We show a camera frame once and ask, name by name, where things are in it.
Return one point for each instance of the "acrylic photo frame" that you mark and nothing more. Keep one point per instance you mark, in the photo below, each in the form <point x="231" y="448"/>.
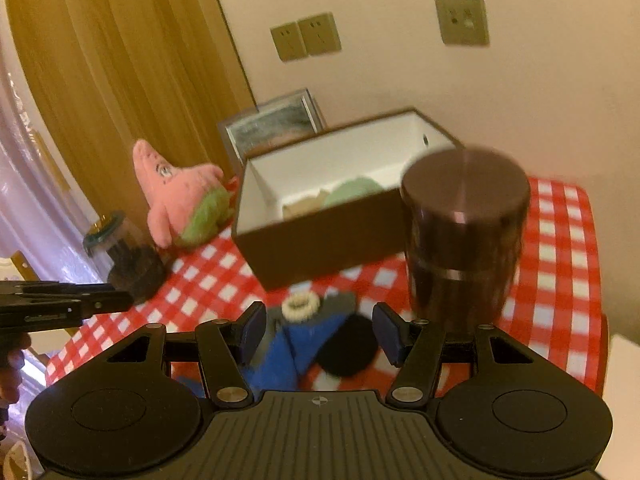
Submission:
<point x="268" y="125"/>

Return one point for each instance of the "double wall power socket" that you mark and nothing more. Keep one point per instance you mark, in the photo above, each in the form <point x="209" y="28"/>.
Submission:
<point x="313" y="36"/>

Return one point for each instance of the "cream scrunchie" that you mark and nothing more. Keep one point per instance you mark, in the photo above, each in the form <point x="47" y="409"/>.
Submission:
<point x="300" y="307"/>

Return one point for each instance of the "red white checkered tablecloth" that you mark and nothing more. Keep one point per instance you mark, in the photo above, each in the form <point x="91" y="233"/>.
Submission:
<point x="554" y="307"/>

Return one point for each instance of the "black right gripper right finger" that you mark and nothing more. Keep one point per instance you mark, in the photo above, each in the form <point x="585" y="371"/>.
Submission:
<point x="415" y="349"/>

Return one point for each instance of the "green towel cloth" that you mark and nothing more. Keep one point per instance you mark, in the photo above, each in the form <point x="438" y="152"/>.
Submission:
<point x="350" y="190"/>

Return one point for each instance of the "pink starfish plush toy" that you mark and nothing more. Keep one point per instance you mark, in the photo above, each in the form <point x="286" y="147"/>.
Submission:
<point x="187" y="205"/>

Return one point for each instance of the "black base glass jar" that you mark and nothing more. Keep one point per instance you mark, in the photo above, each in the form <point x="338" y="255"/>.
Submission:
<point x="126" y="260"/>

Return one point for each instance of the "brown cardboard box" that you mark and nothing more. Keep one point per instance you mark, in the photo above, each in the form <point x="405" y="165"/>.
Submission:
<point x="283" y="251"/>

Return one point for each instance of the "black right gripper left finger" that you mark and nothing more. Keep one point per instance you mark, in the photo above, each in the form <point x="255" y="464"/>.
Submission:
<point x="224" y="347"/>

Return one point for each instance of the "striped knitted sock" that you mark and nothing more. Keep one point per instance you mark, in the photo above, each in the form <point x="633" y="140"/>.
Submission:
<point x="309" y="335"/>

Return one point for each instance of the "blue fleece glove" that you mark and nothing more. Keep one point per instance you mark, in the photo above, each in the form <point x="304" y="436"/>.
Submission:
<point x="287" y="351"/>

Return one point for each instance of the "black fuzzy pompom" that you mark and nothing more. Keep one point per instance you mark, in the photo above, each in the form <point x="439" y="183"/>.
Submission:
<point x="351" y="349"/>

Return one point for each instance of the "yellow brown curtain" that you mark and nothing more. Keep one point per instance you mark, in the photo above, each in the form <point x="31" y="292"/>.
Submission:
<point x="106" y="73"/>

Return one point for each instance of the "person's left hand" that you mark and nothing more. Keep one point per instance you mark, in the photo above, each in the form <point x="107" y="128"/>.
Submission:
<point x="12" y="362"/>

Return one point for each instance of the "dark brown thermos bottle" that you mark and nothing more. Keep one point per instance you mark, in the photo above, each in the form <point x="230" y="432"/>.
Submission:
<point x="465" y="210"/>

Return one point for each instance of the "single wall power socket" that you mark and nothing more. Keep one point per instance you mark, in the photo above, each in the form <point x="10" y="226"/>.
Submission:
<point x="463" y="22"/>

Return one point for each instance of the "beige cloth piece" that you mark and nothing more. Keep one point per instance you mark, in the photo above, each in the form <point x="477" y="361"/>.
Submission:
<point x="305" y="205"/>

